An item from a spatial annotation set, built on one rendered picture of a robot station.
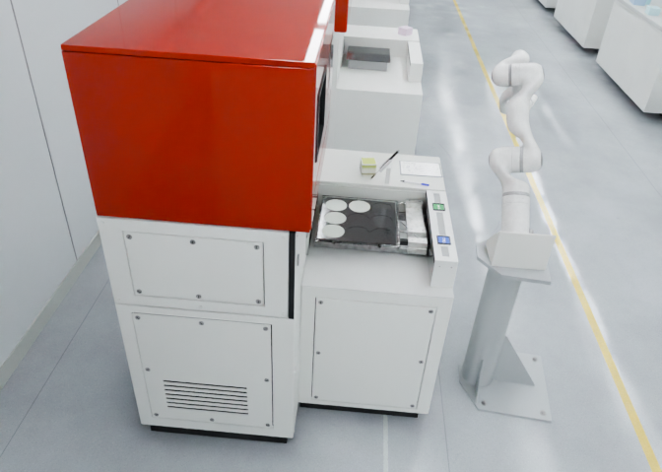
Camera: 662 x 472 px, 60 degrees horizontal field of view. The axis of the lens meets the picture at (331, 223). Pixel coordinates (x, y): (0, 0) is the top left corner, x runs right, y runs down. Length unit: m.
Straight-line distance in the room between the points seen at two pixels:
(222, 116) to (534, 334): 2.41
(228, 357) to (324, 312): 0.43
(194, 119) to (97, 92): 0.30
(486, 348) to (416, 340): 0.54
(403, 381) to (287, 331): 0.71
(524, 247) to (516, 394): 0.93
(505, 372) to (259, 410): 1.31
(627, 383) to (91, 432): 2.73
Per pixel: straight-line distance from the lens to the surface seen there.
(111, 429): 3.05
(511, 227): 2.63
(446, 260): 2.36
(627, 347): 3.78
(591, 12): 8.87
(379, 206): 2.75
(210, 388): 2.61
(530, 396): 3.25
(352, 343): 2.58
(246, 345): 2.37
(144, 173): 1.99
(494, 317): 2.87
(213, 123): 1.83
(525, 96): 2.78
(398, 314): 2.46
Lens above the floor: 2.36
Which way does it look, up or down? 34 degrees down
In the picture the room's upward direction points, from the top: 3 degrees clockwise
